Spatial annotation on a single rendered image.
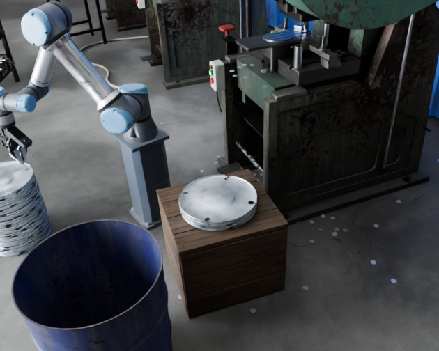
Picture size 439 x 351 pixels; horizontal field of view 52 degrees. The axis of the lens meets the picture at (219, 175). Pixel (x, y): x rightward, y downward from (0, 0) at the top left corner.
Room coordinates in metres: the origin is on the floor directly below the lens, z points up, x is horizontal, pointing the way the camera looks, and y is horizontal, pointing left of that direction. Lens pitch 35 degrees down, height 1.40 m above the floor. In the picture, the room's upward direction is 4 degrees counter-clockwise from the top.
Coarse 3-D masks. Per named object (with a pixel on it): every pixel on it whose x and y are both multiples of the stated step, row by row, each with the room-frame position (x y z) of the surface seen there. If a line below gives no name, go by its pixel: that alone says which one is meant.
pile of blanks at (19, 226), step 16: (32, 192) 1.60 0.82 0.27; (0, 208) 1.49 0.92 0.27; (16, 208) 1.52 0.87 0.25; (32, 208) 1.58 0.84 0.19; (0, 224) 1.49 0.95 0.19; (16, 224) 1.50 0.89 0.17; (32, 224) 1.55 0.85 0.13; (48, 224) 1.63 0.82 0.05; (0, 240) 1.49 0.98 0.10; (16, 240) 1.50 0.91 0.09; (32, 240) 1.53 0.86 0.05
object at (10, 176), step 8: (0, 168) 1.73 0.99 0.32; (8, 168) 1.72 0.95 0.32; (16, 168) 1.72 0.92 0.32; (24, 168) 1.71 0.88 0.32; (0, 176) 1.65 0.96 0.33; (8, 176) 1.64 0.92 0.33; (16, 176) 1.65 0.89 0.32; (24, 176) 1.65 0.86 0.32; (32, 176) 1.64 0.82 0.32; (0, 184) 1.59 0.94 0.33; (8, 184) 1.59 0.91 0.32; (16, 184) 1.59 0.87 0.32; (24, 184) 1.59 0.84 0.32; (0, 192) 1.53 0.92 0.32
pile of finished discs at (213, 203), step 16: (208, 176) 1.46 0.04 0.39; (224, 176) 1.46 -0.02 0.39; (192, 192) 1.37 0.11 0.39; (208, 192) 1.35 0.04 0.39; (224, 192) 1.35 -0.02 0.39; (240, 192) 1.35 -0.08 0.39; (192, 208) 1.27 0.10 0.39; (208, 208) 1.26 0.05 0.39; (224, 208) 1.26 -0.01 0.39; (240, 208) 1.25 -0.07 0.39; (192, 224) 1.21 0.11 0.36; (208, 224) 1.19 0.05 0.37; (224, 224) 1.18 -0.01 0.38; (240, 224) 1.20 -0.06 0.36
